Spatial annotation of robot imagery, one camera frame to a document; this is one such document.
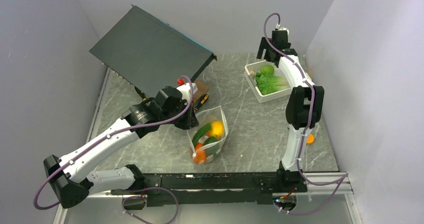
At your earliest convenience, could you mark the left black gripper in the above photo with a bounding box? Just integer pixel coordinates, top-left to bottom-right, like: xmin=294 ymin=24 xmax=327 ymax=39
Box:
xmin=161 ymin=99 xmax=200 ymax=130

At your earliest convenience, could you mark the green lime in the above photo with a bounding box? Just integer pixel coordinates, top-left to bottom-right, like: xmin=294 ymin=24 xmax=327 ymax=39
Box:
xmin=260 ymin=65 xmax=275 ymax=75

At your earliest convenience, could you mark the white plastic basket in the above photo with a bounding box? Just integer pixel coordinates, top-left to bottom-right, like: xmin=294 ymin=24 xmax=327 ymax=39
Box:
xmin=244 ymin=60 xmax=291 ymax=103

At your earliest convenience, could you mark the green chili pepper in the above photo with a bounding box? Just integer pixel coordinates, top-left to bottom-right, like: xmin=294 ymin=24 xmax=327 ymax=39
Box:
xmin=191 ymin=123 xmax=212 ymax=147

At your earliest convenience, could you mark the clear zip top bag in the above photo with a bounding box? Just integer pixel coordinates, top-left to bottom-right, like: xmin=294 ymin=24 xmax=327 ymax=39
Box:
xmin=187 ymin=106 xmax=229 ymax=165

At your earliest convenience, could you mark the yellow lemon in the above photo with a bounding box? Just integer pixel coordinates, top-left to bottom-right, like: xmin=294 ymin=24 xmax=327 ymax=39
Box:
xmin=207 ymin=121 xmax=225 ymax=139

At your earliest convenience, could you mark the orange tangerine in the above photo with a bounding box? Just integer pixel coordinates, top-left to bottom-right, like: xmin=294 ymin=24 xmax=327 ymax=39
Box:
xmin=193 ymin=142 xmax=207 ymax=165

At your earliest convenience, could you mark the dark green avocado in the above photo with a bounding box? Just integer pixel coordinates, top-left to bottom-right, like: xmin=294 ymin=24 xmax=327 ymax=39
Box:
xmin=203 ymin=137 xmax=220 ymax=157

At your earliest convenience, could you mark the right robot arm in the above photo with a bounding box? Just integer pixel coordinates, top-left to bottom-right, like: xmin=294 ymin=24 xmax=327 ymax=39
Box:
xmin=256 ymin=27 xmax=325 ymax=192

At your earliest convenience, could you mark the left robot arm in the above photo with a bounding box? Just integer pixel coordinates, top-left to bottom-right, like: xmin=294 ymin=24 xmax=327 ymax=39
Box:
xmin=43 ymin=83 xmax=199 ymax=209

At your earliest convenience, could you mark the yellow black screwdriver left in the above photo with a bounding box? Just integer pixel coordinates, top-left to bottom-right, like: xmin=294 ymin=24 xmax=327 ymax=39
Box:
xmin=134 ymin=87 xmax=149 ymax=101

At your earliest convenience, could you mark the yellow black screwdriver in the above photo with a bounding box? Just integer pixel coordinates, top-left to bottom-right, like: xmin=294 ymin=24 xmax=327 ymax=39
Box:
xmin=194 ymin=94 xmax=209 ymax=111
xmin=134 ymin=87 xmax=149 ymax=101

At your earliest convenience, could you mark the yellow black screwdriver right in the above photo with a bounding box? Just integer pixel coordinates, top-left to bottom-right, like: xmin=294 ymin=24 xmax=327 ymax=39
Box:
xmin=194 ymin=94 xmax=209 ymax=111

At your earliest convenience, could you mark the brown wooden board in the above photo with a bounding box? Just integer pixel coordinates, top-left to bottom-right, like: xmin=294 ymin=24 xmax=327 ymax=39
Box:
xmin=193 ymin=80 xmax=210 ymax=103

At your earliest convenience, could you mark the green lettuce head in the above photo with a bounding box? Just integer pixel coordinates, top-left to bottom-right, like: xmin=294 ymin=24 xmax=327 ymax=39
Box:
xmin=255 ymin=72 xmax=290 ymax=95

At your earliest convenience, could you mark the dark grey server chassis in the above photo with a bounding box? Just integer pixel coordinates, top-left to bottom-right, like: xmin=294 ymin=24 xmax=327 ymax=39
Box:
xmin=90 ymin=5 xmax=217 ymax=96

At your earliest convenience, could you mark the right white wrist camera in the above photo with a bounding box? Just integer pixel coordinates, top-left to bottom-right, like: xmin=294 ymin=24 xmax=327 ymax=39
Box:
xmin=275 ymin=23 xmax=290 ymax=35

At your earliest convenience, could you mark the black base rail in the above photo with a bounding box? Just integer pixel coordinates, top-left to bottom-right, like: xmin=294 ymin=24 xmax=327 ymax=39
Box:
xmin=110 ymin=172 xmax=349 ymax=207

